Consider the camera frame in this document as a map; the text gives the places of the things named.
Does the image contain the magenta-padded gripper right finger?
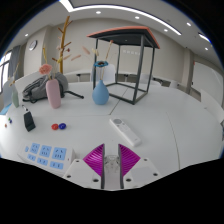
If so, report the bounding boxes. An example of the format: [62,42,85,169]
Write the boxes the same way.
[117,143,163,190]

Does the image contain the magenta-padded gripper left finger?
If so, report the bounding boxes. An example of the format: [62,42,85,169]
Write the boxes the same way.
[62,143,106,190]

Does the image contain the small clear white charger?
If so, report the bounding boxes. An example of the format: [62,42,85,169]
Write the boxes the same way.
[103,154,120,174]

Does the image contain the long white remote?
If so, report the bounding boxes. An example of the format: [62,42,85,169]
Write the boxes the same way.
[109,117,143,148]

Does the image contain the white power strip blue sockets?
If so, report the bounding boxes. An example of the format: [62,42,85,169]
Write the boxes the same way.
[18,142,77,176]

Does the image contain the blue vase with flowers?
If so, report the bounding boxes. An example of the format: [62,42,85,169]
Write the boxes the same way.
[81,39,115,106]

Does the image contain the black rectangular block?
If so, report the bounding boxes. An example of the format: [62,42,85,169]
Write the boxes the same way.
[23,110,37,133]

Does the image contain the pink vase with flowers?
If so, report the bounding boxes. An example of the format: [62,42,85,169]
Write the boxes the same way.
[38,44,84,110]

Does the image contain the white chairs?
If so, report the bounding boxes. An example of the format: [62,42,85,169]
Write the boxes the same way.
[89,64,188,89]

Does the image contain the grey backpack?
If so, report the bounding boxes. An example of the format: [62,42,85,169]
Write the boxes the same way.
[22,72,85,104]

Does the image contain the green vase with dried stems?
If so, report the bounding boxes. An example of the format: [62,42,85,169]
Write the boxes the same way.
[8,63,21,108]

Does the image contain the white chair with blue seat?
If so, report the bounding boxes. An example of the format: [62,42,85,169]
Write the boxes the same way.
[0,79,15,116]

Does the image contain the whiteboard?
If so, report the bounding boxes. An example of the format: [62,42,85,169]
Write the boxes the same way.
[191,61,224,104]

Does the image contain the wooden coat rack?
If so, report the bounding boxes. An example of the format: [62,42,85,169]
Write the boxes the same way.
[54,15,74,75]

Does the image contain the grey curtain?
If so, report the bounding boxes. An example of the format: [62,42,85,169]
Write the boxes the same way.
[8,44,22,81]

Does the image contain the window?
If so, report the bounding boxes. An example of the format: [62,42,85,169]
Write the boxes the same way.
[0,49,13,88]

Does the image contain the ceiling spot lights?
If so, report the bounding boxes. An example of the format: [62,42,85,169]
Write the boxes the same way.
[24,9,212,51]

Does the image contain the long ceiling light strip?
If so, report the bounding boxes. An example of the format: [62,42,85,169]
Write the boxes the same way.
[59,0,183,37]

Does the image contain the black frame stand orange top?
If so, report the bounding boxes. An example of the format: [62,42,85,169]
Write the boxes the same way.
[87,25,161,106]

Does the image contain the round wall clock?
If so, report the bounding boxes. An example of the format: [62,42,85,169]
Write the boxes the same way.
[28,39,39,52]

